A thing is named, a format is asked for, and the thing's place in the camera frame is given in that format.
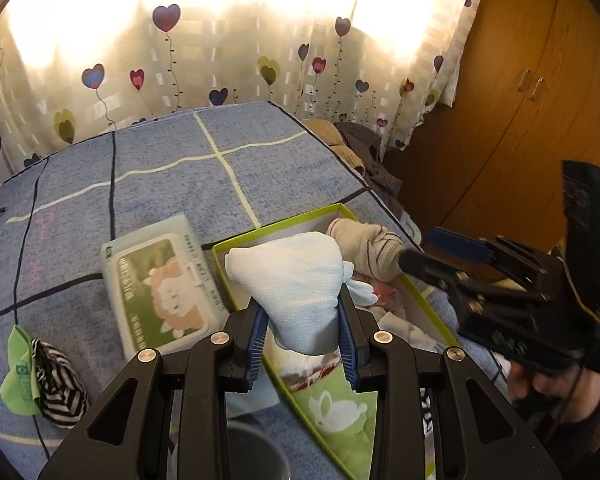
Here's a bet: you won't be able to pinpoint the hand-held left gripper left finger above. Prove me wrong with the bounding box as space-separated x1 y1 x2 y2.
37 302 271 480

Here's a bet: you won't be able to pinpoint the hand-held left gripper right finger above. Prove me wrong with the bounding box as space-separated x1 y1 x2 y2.
337 285 563 480

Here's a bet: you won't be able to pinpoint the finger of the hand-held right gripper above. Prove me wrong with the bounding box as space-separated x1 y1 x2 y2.
397 247 546 306
426 226 563 288

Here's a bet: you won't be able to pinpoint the pink white sock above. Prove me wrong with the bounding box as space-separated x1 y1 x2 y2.
357 277 406 311

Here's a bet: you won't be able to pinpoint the beige sock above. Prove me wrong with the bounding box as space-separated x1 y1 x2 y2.
326 217 406 282

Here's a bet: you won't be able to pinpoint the pale blue-white sock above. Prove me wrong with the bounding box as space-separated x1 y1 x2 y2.
224 231 378 357

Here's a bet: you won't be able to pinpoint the long green cardboard box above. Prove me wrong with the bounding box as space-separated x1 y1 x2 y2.
212 202 461 480

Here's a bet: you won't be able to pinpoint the person's right forearm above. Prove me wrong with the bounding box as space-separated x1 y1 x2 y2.
530 375 600 466

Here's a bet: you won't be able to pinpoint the person's right hand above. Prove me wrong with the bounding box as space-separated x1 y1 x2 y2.
507 360 600 426

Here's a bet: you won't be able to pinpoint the dark checked clothes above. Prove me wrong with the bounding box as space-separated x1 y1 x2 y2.
335 122 406 211

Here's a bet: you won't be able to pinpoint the black white striped sock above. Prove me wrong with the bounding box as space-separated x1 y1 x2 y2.
30 338 91 429
419 390 436 433

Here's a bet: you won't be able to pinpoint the wet wipes pack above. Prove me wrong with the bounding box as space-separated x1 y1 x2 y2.
101 213 231 358

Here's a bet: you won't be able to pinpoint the clear round plastic container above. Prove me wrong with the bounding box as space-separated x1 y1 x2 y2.
227 420 291 480

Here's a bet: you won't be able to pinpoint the wooden wardrobe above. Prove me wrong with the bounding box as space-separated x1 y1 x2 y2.
382 0 600 271

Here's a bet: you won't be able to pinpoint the tan cloth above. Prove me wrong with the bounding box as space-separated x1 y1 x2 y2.
305 119 366 173

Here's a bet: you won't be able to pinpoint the blue plaid blanket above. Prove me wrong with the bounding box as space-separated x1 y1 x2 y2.
0 101 506 480

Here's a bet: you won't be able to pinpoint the green sock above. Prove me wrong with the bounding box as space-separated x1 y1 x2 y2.
0 325 43 417

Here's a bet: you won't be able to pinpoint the heart print curtain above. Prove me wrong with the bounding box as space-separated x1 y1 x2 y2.
0 0 488 176

